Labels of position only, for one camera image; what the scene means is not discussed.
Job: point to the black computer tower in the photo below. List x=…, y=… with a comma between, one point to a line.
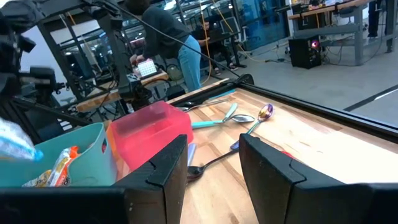
x=303, y=53

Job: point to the pink plastic tray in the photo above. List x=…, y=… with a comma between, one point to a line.
x=149, y=133

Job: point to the iridescent spoon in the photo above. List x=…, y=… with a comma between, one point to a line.
x=265, y=112

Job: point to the neighbouring wooden table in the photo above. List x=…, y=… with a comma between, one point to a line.
x=99, y=99

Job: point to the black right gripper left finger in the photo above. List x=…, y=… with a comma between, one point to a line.
x=164, y=193

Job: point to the person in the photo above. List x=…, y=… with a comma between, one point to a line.
x=168, y=28
x=206, y=34

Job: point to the white grid box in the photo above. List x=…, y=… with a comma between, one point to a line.
x=146, y=68

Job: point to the silver metal spoon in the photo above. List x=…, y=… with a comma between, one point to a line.
x=186, y=107

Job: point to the teal plastic bin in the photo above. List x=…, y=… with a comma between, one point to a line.
x=93, y=161

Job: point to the teal flat stick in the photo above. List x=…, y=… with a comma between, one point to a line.
x=224, y=94

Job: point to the black neighbouring rig frame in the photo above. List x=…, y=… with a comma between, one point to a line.
x=119, y=56

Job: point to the grey wooden-top workbench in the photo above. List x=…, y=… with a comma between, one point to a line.
x=326, y=7

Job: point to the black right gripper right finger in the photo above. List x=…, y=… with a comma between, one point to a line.
x=273, y=193

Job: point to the orange plastic tray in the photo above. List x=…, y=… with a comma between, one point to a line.
x=122, y=168

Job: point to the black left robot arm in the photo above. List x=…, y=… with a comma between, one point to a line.
x=15, y=15

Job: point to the clear yellow-edged snack packet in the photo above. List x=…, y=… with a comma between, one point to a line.
x=38, y=180

